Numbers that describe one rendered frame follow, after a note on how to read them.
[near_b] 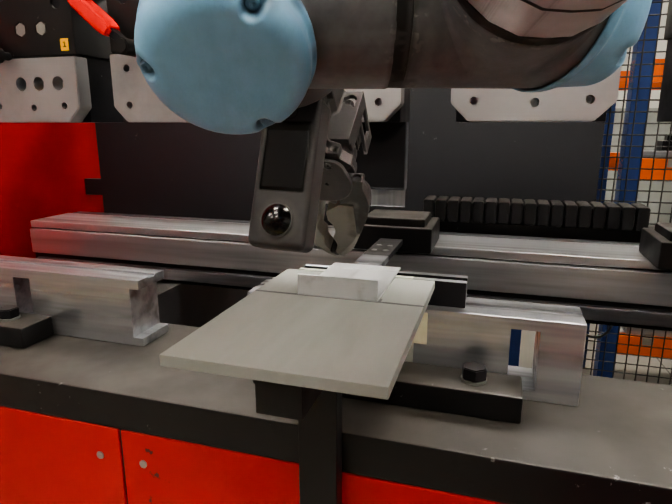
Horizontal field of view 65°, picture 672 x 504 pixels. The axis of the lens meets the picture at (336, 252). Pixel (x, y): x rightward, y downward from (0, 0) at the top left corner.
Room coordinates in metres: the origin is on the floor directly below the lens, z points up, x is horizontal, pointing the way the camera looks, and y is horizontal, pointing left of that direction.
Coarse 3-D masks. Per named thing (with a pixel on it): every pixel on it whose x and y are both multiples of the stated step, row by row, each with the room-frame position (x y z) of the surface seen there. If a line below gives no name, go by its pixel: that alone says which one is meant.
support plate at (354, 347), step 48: (288, 288) 0.55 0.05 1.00; (432, 288) 0.56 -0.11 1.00; (192, 336) 0.42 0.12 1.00; (240, 336) 0.42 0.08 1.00; (288, 336) 0.42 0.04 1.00; (336, 336) 0.42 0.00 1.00; (384, 336) 0.42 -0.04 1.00; (288, 384) 0.35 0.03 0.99; (336, 384) 0.34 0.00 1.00; (384, 384) 0.33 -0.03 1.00
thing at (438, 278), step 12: (312, 264) 0.65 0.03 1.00; (420, 276) 0.61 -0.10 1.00; (432, 276) 0.60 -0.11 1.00; (444, 276) 0.60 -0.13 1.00; (456, 276) 0.60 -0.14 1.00; (444, 288) 0.58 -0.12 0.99; (456, 288) 0.57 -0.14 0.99; (432, 300) 0.58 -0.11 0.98; (444, 300) 0.58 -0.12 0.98; (456, 300) 0.57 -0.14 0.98
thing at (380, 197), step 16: (384, 128) 0.60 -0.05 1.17; (400, 128) 0.60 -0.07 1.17; (384, 144) 0.60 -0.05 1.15; (400, 144) 0.60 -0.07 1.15; (368, 160) 0.61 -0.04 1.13; (384, 160) 0.60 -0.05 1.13; (400, 160) 0.60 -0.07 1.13; (368, 176) 0.61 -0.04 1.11; (384, 176) 0.60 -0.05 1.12; (400, 176) 0.60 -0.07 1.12; (384, 192) 0.61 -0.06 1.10; (400, 192) 0.61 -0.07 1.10
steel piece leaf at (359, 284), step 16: (336, 272) 0.61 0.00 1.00; (352, 272) 0.61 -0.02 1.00; (368, 272) 0.61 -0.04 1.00; (384, 272) 0.61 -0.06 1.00; (304, 288) 0.53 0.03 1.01; (320, 288) 0.52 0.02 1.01; (336, 288) 0.52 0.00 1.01; (352, 288) 0.51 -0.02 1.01; (368, 288) 0.51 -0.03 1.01; (384, 288) 0.54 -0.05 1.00
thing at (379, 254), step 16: (368, 224) 0.80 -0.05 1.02; (384, 224) 0.80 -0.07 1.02; (400, 224) 0.79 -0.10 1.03; (416, 224) 0.78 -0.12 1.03; (432, 224) 0.81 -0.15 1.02; (368, 240) 0.79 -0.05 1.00; (384, 240) 0.77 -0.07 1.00; (400, 240) 0.77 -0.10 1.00; (416, 240) 0.77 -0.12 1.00; (432, 240) 0.78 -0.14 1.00; (368, 256) 0.67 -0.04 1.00; (384, 256) 0.67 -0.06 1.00
